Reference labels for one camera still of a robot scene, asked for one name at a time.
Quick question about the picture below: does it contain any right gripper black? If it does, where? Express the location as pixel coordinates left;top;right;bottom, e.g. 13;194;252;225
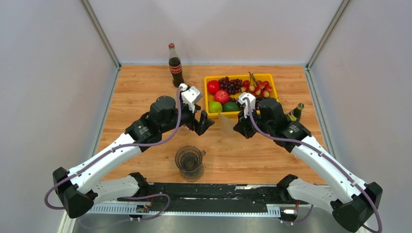
233;106;274;139

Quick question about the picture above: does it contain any purple cable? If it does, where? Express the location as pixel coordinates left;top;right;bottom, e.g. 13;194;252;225
44;86;184;222
245;98;383;233

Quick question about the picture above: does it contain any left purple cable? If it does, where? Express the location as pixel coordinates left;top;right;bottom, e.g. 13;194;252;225
44;86;184;222

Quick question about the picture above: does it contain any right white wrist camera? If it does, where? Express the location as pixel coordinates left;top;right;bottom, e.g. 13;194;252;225
237;92;256;118

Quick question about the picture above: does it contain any ribbed glass mug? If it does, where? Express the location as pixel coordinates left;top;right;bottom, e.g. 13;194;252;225
179;165;204;182

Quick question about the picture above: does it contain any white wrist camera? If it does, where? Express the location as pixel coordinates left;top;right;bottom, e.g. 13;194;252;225
178;83;203;113
237;92;256;118

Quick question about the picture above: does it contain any yellow plastic fruit tray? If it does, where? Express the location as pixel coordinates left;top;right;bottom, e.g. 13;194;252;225
204;74;279;119

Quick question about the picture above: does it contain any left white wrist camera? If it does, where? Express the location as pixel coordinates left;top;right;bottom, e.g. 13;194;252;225
178;83;203;113

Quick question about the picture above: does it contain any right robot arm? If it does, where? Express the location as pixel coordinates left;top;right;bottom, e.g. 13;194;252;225
233;93;383;233

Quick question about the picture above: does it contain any red apple near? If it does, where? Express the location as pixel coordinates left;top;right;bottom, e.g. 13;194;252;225
214;90;230;105

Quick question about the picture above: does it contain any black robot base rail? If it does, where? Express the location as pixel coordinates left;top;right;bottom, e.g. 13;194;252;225
89;183;301;222

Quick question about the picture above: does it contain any red apple far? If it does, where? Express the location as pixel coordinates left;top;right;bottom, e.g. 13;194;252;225
206;80;221;95

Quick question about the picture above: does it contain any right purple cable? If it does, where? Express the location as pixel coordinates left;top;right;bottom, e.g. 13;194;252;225
245;98;383;233

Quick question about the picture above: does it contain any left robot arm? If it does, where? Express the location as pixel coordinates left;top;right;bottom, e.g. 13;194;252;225
51;91;214;218

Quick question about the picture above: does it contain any grey transparent coffee dripper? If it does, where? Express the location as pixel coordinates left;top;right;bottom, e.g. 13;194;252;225
175;146;206;174

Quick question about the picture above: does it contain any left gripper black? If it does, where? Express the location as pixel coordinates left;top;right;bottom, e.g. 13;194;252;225
160;100;215;135

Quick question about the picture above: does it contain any cola glass bottle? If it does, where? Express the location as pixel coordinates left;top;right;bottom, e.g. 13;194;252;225
168;43;184;87

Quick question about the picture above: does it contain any light green apple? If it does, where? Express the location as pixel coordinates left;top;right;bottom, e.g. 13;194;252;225
208;101;223;113

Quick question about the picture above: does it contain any red grape bunch far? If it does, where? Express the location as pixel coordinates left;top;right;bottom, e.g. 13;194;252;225
218;76;243;95

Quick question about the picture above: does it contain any red apple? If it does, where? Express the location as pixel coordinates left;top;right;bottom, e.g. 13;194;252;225
214;90;230;105
206;80;221;95

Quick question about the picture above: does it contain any dark green lime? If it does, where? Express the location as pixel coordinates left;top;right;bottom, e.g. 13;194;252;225
223;101;240;112

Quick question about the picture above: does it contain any green glass bottle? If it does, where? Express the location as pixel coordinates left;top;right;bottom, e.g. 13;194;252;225
286;103;305;122

